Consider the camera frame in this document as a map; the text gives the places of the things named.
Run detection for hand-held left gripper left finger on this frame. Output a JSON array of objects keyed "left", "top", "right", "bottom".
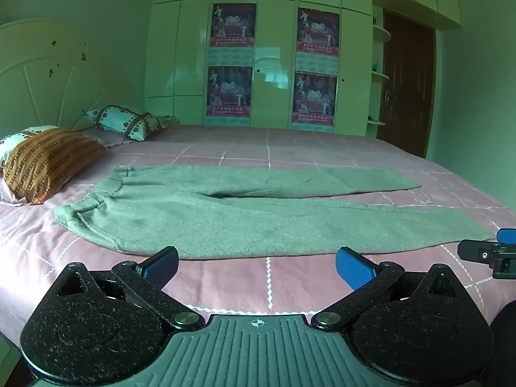
[{"left": 52, "top": 246, "right": 205, "bottom": 331}]

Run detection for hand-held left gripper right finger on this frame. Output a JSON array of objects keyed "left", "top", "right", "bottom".
[{"left": 312, "top": 247, "right": 464, "bottom": 331}]

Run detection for grey pants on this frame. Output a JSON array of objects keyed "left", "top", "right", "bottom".
[{"left": 54, "top": 164, "right": 497, "bottom": 259}]

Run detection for dark cloth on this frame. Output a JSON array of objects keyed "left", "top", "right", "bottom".
[{"left": 489, "top": 302, "right": 516, "bottom": 387}]

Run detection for bed with pink checked sheet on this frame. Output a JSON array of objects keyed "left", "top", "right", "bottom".
[{"left": 0, "top": 124, "right": 516, "bottom": 345}]

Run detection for pink pillow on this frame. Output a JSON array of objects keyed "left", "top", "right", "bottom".
[{"left": 81, "top": 127, "right": 142, "bottom": 148}]

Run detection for teal patterned pillow with brown bands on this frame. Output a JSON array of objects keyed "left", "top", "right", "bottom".
[{"left": 82, "top": 105, "right": 163, "bottom": 142}]

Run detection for orange striped pillow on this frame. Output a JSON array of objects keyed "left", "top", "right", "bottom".
[{"left": 3, "top": 127, "right": 107, "bottom": 205}]

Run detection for brown wooden door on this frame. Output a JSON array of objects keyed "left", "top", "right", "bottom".
[{"left": 377, "top": 10, "right": 437, "bottom": 159}]

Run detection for corner shelf unit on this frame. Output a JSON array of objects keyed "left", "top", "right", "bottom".
[{"left": 366, "top": 6, "right": 392, "bottom": 127}]

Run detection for cream wardrobe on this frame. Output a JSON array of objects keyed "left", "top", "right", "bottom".
[{"left": 144, "top": 0, "right": 373, "bottom": 138}]

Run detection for cream headboard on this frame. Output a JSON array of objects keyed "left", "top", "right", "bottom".
[{"left": 0, "top": 18, "right": 137, "bottom": 138}]

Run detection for wall poster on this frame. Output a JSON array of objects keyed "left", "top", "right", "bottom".
[
  {"left": 210, "top": 3, "right": 257, "bottom": 48},
  {"left": 291, "top": 72, "right": 338, "bottom": 125},
  {"left": 206, "top": 65, "right": 253, "bottom": 117},
  {"left": 296, "top": 7, "right": 340, "bottom": 54}
]

